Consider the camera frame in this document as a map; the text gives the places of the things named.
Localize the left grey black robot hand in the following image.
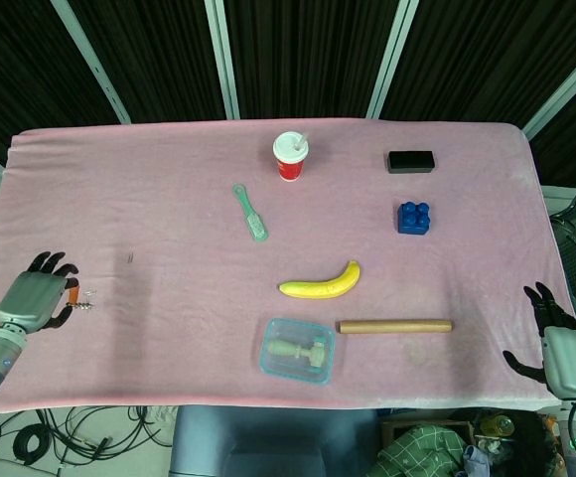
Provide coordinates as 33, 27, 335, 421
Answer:
0, 250, 81, 333

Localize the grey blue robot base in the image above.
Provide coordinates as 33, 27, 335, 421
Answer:
171, 405, 383, 477

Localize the black bag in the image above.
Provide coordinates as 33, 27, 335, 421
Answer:
486, 411, 567, 477

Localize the yellow bottle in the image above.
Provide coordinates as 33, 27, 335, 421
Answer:
476, 414, 515, 438

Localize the pink tablecloth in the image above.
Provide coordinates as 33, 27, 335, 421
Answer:
0, 117, 575, 413

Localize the grey blue crumpled cloth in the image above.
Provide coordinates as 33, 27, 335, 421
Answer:
462, 444, 492, 476

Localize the brown wooden crate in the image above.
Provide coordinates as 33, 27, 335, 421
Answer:
380, 418, 474, 451

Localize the green checked cloth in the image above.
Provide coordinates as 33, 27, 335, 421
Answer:
374, 424, 473, 477

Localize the wooden rolling pin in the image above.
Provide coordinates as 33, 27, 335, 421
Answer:
336, 318, 455, 335

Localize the blue toy building block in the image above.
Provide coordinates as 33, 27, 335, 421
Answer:
395, 200, 433, 236

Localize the green white bristle brush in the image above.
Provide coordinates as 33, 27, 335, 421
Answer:
231, 183, 270, 244

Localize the clear container blue rim lid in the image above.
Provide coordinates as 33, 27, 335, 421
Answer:
258, 317, 338, 387

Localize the cream toy hammer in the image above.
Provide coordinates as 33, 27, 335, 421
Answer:
266, 336, 328, 375

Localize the black rectangular box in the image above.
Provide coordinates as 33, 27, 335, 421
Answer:
385, 150, 438, 175

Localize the yellow toy banana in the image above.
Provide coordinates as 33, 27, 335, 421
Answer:
277, 258, 362, 300

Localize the red paper cup white lid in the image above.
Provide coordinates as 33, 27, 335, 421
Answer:
272, 130, 312, 183

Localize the black pleated curtain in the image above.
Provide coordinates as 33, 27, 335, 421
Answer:
0, 0, 576, 190

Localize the black floor cable tangle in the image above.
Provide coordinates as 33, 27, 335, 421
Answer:
0, 404, 175, 468

